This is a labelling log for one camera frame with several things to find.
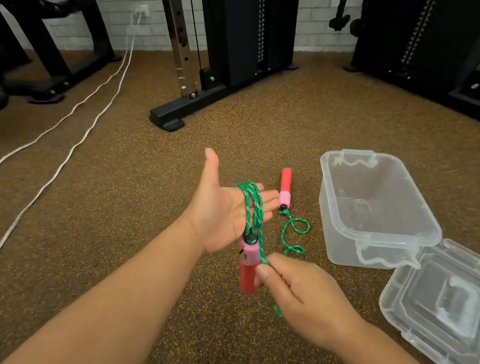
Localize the person's right hand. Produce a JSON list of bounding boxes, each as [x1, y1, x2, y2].
[[250, 238, 377, 363]]

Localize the person's left hand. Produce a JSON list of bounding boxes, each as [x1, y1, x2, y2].
[[175, 137, 288, 258]]

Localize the green jump rope red handles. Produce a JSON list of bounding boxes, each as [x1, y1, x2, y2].
[[221, 165, 326, 324]]

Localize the person's right forearm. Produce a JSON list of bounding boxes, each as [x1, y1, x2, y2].
[[331, 311, 429, 364]]

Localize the person's left forearm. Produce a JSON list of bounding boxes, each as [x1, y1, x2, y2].
[[0, 209, 227, 364]]

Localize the clear plastic storage container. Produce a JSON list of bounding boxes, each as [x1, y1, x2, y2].
[[309, 134, 449, 285]]

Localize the black weight stack tower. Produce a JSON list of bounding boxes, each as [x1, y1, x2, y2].
[[331, 0, 480, 182], [129, 0, 334, 136]]

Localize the clear plastic container lid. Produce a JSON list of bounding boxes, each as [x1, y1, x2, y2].
[[369, 233, 480, 364]]

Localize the white power cable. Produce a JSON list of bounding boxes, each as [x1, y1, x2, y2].
[[0, 13, 186, 290], [0, 13, 167, 185]]

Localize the black gym bench frame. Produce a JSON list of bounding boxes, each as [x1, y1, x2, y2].
[[0, 0, 124, 114]]

